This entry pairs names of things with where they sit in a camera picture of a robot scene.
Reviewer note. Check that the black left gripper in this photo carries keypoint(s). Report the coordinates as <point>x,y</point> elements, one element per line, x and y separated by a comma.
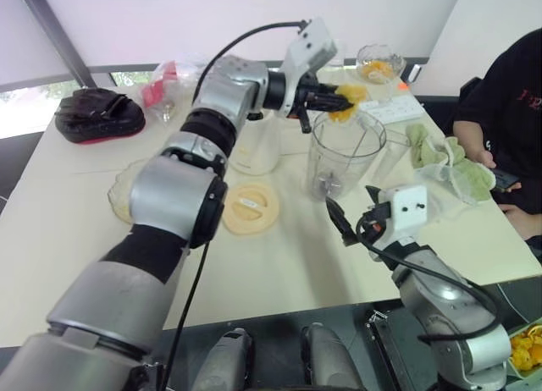
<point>308,95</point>

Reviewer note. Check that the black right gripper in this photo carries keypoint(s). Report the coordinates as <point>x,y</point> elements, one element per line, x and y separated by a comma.
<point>374,221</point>

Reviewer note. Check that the orange segment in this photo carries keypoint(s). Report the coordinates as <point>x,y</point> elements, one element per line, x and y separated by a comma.
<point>353,95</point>

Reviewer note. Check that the person's bare forearm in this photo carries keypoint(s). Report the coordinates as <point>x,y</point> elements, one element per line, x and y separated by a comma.
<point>466,137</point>

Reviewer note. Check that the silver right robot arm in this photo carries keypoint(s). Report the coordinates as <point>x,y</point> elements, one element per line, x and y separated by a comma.
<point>444,302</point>

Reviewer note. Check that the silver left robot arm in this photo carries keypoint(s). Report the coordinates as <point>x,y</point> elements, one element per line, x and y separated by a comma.
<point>169,196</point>

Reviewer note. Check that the clear blender jar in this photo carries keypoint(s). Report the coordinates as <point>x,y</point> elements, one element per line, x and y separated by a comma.
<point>339,162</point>

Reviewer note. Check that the orange segments pile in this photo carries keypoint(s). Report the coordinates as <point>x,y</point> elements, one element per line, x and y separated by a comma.
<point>377,70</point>

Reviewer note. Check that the white blender base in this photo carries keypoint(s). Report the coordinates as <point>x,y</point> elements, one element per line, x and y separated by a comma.
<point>256,150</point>

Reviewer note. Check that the cream blender jar lid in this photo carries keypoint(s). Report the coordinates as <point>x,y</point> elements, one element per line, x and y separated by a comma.
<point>254,209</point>

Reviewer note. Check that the person's bare hand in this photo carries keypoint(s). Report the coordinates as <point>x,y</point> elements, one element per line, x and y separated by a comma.
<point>482,157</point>

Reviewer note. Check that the clear glass bowl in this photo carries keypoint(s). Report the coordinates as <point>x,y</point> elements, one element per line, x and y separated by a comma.
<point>379,61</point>

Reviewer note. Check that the white power strip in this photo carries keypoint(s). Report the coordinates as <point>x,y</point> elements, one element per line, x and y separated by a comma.
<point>394,109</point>

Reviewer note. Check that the white mesh bag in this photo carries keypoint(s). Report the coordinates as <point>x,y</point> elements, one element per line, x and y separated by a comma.
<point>444,183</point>

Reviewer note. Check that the green cloth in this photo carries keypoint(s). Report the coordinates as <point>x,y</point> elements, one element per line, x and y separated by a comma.
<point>461,162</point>

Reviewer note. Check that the black smartphone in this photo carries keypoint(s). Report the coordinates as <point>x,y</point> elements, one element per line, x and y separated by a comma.
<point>504,179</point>

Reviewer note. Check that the clear plastic bag red content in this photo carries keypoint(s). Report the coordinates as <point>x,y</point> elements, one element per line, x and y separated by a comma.
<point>163,90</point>

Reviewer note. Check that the person in black shirt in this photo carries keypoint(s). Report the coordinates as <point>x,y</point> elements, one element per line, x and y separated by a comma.
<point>508,103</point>

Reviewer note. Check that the tray of orange peels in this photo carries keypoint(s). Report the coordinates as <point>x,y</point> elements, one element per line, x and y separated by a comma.
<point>527,348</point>

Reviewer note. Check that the black boxing pad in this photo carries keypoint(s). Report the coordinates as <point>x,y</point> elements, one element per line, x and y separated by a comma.
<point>99,116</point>

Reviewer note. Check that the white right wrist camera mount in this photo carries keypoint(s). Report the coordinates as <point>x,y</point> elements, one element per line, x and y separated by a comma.
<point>408,207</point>

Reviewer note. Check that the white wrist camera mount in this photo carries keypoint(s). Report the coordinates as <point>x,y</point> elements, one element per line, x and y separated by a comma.
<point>408,207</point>
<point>307,48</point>

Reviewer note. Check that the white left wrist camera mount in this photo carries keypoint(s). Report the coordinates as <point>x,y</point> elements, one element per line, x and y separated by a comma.
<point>307,48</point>

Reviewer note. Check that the black metal frame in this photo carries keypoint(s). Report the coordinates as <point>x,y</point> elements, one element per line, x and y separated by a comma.
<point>381,348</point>

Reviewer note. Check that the dark window frame post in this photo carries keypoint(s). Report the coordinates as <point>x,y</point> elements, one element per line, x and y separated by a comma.
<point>55,35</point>

